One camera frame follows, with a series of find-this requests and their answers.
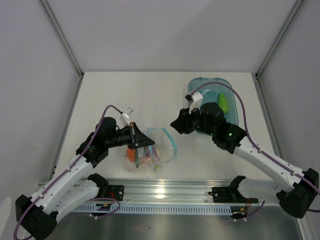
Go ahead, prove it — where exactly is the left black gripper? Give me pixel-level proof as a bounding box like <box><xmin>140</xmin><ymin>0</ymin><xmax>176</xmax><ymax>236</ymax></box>
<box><xmin>106</xmin><ymin>122</ymin><xmax>155</xmax><ymax>150</ymax></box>

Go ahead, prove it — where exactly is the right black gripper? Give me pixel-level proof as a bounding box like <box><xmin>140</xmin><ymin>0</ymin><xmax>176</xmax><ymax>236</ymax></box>
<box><xmin>170</xmin><ymin>104</ymin><xmax>216</xmax><ymax>137</ymax></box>

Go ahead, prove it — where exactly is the orange toy pumpkin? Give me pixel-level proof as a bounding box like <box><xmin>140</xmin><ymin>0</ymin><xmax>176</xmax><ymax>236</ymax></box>
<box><xmin>126</xmin><ymin>148</ymin><xmax>138</xmax><ymax>162</ymax></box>

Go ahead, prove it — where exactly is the peach toy egg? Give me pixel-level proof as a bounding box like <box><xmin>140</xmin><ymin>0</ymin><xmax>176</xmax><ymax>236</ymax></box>
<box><xmin>138</xmin><ymin>157</ymin><xmax>152</xmax><ymax>168</ymax></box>

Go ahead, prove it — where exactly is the purple toy eggplant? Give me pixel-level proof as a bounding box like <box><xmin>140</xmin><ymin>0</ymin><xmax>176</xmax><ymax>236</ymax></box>
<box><xmin>149</xmin><ymin>145</ymin><xmax>160</xmax><ymax>164</ymax></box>

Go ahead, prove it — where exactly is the clear zip bag blue zipper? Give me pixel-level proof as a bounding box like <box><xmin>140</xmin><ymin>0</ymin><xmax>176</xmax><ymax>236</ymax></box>
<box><xmin>123</xmin><ymin>128</ymin><xmax>178</xmax><ymax>172</ymax></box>

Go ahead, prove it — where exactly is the light green toy vegetable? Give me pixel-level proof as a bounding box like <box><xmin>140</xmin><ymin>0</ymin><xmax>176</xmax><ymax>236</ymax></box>
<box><xmin>218</xmin><ymin>93</ymin><xmax>229</xmax><ymax>114</ymax></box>

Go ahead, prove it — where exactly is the white toy onion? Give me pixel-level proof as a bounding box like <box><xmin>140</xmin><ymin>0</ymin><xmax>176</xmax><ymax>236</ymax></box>
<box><xmin>155</xmin><ymin>148</ymin><xmax>161</xmax><ymax>157</ymax></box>

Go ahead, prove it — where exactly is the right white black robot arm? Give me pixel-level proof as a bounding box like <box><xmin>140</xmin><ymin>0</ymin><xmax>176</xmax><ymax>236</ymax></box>
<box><xmin>170</xmin><ymin>102</ymin><xmax>320</xmax><ymax>219</ymax></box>

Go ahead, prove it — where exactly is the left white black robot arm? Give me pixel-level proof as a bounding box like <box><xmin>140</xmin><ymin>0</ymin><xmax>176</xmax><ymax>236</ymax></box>
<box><xmin>15</xmin><ymin>117</ymin><xmax>155</xmax><ymax>240</ymax></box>

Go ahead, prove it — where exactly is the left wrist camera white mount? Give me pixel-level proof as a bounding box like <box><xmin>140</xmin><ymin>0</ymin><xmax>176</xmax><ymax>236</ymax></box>
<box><xmin>119</xmin><ymin>107</ymin><xmax>134</xmax><ymax>127</ymax></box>

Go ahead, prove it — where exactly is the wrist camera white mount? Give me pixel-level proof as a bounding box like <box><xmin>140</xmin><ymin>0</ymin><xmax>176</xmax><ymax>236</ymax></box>
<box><xmin>119</xmin><ymin>107</ymin><xmax>134</xmax><ymax>127</ymax></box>
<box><xmin>185</xmin><ymin>91</ymin><xmax>203</xmax><ymax>114</ymax></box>

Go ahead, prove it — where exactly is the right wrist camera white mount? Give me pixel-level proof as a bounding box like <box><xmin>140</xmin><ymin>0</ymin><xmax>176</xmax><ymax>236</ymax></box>
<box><xmin>185</xmin><ymin>91</ymin><xmax>203</xmax><ymax>114</ymax></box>

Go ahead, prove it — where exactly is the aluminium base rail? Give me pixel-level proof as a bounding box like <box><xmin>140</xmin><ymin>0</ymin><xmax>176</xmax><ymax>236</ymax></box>
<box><xmin>37</xmin><ymin>177</ymin><xmax>281</xmax><ymax>206</ymax></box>

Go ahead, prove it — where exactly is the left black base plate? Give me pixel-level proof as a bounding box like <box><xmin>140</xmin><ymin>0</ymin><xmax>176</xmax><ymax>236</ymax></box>
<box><xmin>95</xmin><ymin>185</ymin><xmax>125</xmax><ymax>201</ymax></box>

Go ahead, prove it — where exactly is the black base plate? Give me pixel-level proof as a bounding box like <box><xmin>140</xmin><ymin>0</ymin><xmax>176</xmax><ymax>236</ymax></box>
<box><xmin>208</xmin><ymin>186</ymin><xmax>259</xmax><ymax>204</ymax></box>
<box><xmin>95</xmin><ymin>185</ymin><xmax>125</xmax><ymax>201</ymax></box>

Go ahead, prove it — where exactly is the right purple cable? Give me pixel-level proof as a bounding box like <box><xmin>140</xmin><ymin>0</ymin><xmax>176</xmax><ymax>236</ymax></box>
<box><xmin>189</xmin><ymin>81</ymin><xmax>320</xmax><ymax>213</ymax></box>

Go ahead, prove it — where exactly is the purple cable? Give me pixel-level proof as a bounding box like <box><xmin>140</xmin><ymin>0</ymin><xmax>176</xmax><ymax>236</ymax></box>
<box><xmin>12</xmin><ymin>104</ymin><xmax>126</xmax><ymax>239</ymax></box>
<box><xmin>189</xmin><ymin>81</ymin><xmax>320</xmax><ymax>213</ymax></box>

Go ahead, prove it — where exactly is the slotted grey cable duct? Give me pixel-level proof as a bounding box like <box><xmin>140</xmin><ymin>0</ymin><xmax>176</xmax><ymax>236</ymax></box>
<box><xmin>72</xmin><ymin>203</ymin><xmax>233</xmax><ymax>216</ymax></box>

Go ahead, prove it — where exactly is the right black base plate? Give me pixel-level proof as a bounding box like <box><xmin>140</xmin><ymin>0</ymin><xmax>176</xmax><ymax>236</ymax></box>
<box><xmin>208</xmin><ymin>186</ymin><xmax>259</xmax><ymax>204</ymax></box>

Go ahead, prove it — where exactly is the right side aluminium rail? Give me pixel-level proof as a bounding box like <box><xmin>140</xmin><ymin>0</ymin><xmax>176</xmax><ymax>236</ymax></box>
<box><xmin>251</xmin><ymin>73</ymin><xmax>283</xmax><ymax>158</ymax></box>

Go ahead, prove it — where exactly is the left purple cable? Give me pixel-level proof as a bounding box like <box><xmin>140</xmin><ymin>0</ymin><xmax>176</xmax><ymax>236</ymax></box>
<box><xmin>12</xmin><ymin>104</ymin><xmax>126</xmax><ymax>239</ymax></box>

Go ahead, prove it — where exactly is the left aluminium frame post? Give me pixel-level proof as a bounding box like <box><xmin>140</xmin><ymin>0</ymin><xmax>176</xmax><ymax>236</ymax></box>
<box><xmin>38</xmin><ymin>0</ymin><xmax>84</xmax><ymax>79</ymax></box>

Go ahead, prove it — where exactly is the aluminium frame post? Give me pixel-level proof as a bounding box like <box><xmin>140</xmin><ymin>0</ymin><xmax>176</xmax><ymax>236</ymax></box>
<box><xmin>255</xmin><ymin>0</ymin><xmax>307</xmax><ymax>81</ymax></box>
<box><xmin>38</xmin><ymin>0</ymin><xmax>84</xmax><ymax>79</ymax></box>

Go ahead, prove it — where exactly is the right aluminium frame post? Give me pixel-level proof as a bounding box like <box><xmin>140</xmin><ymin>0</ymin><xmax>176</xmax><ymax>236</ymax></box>
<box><xmin>255</xmin><ymin>0</ymin><xmax>307</xmax><ymax>81</ymax></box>

